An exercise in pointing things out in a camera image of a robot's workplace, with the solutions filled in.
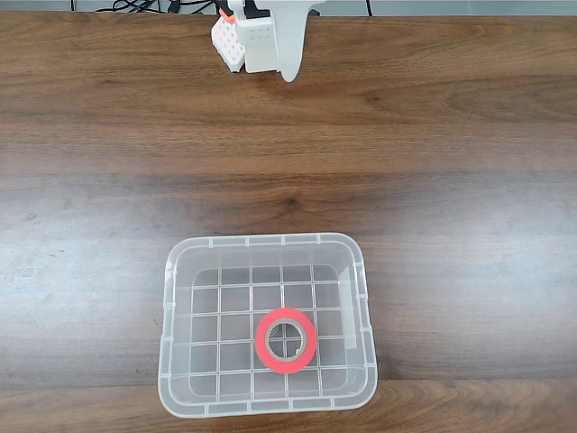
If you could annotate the red tape roll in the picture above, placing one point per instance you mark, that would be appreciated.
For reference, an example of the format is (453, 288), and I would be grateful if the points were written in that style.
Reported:
(270, 361)

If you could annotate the clear plastic box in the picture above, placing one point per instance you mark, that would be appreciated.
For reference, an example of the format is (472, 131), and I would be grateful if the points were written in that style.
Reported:
(216, 325)

